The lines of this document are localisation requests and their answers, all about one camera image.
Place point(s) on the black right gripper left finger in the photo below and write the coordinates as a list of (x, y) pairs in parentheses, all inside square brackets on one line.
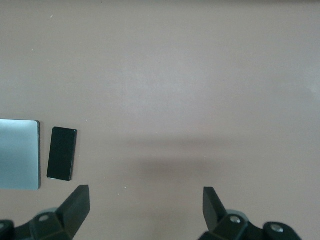
[(75, 210)]

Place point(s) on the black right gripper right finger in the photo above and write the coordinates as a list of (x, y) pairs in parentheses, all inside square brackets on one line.
[(212, 210)]

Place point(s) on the black smartphone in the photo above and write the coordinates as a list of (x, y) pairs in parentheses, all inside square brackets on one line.
[(62, 153)]

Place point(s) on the silver closed laptop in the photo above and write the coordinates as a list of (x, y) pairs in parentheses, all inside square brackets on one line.
[(18, 155)]

